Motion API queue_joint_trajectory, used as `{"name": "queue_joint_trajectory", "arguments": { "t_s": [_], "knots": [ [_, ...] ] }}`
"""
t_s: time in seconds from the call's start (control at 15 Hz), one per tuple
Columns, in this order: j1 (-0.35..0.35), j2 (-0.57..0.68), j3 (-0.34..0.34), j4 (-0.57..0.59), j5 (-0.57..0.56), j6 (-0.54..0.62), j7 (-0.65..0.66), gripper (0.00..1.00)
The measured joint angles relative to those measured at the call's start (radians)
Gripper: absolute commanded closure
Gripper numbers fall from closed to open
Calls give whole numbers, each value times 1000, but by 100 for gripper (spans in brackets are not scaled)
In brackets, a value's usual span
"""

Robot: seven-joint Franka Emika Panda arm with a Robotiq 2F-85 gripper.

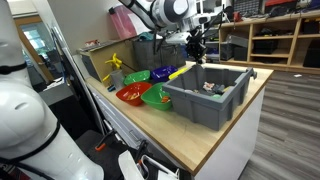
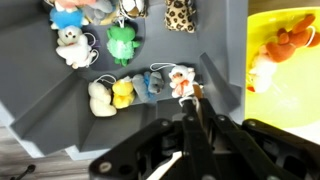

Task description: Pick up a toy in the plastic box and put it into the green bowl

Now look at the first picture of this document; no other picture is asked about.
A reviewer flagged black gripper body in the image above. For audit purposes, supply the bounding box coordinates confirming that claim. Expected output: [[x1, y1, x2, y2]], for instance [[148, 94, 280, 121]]
[[184, 31, 209, 60]]

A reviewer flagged white pink toy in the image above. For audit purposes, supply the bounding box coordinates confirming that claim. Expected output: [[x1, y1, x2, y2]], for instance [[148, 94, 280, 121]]
[[202, 81, 216, 93]]

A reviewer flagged dark gray toy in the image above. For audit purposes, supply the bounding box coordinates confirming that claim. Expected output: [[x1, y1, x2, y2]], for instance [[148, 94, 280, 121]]
[[213, 83, 227, 95]]

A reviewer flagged blue plastic bowl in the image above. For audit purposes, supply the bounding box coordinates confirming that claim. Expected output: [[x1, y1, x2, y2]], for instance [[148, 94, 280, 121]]
[[150, 65, 179, 83]]

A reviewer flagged yellow toy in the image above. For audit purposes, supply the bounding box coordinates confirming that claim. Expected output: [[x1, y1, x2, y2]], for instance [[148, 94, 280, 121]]
[[222, 85, 236, 94]]

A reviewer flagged large green plastic bowl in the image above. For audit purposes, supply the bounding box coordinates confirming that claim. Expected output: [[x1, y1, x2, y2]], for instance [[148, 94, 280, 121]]
[[140, 82, 174, 112]]

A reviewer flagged small green plastic bowl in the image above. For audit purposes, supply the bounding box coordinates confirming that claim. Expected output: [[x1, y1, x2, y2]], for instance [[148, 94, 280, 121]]
[[123, 69, 152, 86]]

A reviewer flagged orange toy in red bowl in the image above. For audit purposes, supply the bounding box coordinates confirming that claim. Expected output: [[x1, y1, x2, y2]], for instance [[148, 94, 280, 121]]
[[126, 93, 141, 101]]

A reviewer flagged red plastic bowl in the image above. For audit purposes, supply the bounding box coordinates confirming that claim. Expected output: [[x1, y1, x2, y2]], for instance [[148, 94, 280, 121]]
[[115, 81, 153, 107]]

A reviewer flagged wooden box with black panel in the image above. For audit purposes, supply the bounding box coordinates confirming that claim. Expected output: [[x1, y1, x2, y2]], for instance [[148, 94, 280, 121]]
[[79, 39, 138, 88]]

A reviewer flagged red white printed box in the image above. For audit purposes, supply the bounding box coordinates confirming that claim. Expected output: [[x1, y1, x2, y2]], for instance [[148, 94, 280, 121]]
[[84, 39, 101, 48]]

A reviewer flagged gray plastic bin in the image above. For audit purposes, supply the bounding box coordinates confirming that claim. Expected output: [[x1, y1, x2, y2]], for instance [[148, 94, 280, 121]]
[[162, 64, 258, 132]]

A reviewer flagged dark gray fabric bin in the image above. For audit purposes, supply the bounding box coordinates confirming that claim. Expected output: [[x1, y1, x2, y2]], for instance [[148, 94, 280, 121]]
[[133, 35, 187, 72]]

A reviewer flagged teal cloth item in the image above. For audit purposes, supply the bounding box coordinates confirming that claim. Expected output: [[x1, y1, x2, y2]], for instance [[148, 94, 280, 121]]
[[138, 31, 155, 42]]

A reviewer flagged wooden shelf unit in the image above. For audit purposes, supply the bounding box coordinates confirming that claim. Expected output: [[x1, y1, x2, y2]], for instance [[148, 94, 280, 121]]
[[218, 10, 320, 75]]

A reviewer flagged pink translucent plastic container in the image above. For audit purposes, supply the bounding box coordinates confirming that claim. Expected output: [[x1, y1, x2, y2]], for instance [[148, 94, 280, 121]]
[[108, 4, 138, 40]]

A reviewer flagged large yellow clamp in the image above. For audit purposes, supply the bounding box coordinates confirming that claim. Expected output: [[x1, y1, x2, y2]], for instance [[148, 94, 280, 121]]
[[104, 53, 123, 71]]

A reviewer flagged white drawer cabinet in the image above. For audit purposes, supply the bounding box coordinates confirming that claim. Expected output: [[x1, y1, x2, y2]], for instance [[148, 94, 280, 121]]
[[84, 78, 268, 180]]

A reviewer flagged black upright panel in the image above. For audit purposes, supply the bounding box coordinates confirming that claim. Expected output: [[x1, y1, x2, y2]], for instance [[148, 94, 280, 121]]
[[49, 26, 108, 136]]

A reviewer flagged black clamp orange handle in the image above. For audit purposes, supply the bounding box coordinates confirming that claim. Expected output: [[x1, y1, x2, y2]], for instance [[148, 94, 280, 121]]
[[134, 139, 150, 168], [94, 129, 118, 152]]

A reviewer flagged white bracket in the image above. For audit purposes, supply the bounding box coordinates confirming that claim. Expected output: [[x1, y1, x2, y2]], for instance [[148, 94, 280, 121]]
[[118, 149, 181, 180]]

